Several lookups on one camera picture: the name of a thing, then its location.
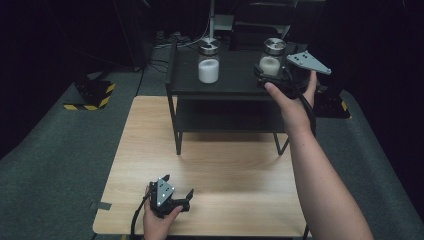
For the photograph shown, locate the person's right hand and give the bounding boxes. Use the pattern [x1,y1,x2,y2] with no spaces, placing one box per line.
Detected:
[264,70,318,136]

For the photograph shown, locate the person's left hand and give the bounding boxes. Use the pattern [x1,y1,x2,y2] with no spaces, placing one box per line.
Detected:
[142,185,184,240]

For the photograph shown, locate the left hand-held gripper black cable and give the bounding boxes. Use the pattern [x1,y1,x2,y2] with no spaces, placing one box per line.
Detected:
[129,195,152,240]

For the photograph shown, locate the white floor cable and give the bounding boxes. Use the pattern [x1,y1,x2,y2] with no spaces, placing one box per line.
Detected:
[154,18,211,49]

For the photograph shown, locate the white metal stand pole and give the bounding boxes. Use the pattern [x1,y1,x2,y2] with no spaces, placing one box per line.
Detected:
[207,0,216,40]

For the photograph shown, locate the glass jar with ridged lid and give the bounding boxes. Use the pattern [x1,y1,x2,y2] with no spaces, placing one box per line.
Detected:
[258,37,288,78]

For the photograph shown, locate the grey tape strip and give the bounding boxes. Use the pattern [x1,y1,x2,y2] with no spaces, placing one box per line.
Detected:
[89,201,113,212]

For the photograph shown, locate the yellow-black striped stand base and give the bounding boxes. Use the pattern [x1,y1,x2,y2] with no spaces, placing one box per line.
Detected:
[314,87,352,119]
[63,78,117,112]

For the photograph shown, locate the white box on stand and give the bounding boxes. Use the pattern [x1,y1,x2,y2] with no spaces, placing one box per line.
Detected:
[214,13,235,32]

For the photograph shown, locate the black two-tier shelf rack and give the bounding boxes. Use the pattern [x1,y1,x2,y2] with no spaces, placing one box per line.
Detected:
[164,39,326,156]

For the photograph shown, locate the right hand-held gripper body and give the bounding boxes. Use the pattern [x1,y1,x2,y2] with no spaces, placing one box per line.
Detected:
[255,49,333,100]

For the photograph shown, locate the glass jar with holed lid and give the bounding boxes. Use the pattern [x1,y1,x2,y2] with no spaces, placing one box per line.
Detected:
[197,37,221,84]

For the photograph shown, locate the black floor cables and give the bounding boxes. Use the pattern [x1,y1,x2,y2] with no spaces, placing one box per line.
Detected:
[148,58,170,74]

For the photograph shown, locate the black chair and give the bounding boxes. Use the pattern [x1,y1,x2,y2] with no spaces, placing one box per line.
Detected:
[228,0,299,52]

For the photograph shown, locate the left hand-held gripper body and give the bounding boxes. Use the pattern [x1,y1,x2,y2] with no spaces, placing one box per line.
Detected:
[148,177,191,219]

